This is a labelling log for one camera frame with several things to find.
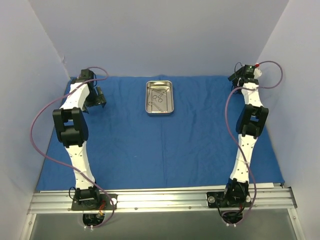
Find stainless steel instrument tray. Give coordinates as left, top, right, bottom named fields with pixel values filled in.
left=145, top=80, right=174, bottom=116

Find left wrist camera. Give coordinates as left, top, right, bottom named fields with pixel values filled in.
left=78, top=68, right=96, bottom=82

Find steel forceps lower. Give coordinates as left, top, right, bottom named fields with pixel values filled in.
left=147, top=90, right=163, bottom=106

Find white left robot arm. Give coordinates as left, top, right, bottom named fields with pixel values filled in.
left=52, top=69, right=107, bottom=210

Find blue surgical drape cloth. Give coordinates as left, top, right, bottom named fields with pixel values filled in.
left=36, top=74, right=286, bottom=192

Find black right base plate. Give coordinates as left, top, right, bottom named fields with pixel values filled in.
left=206, top=191, right=252, bottom=209

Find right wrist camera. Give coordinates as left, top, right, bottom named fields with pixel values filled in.
left=242, top=64, right=262, bottom=79

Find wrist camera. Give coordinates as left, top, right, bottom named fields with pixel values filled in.
left=78, top=68, right=96, bottom=82
left=242, top=64, right=262, bottom=79

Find steel forceps upper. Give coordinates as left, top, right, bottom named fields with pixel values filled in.
left=151, top=89, right=168, bottom=103

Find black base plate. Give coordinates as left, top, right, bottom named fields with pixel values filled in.
left=206, top=191, right=252, bottom=209
left=71, top=193, right=118, bottom=211

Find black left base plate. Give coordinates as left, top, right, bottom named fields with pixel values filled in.
left=71, top=193, right=118, bottom=211

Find aluminium front rail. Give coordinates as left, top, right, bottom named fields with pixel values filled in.
left=27, top=183, right=297, bottom=214

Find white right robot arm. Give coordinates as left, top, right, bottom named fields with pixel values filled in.
left=222, top=64, right=269, bottom=207

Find steel forceps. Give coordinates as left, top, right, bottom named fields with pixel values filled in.
left=147, top=90, right=163, bottom=106
left=151, top=89, right=168, bottom=103

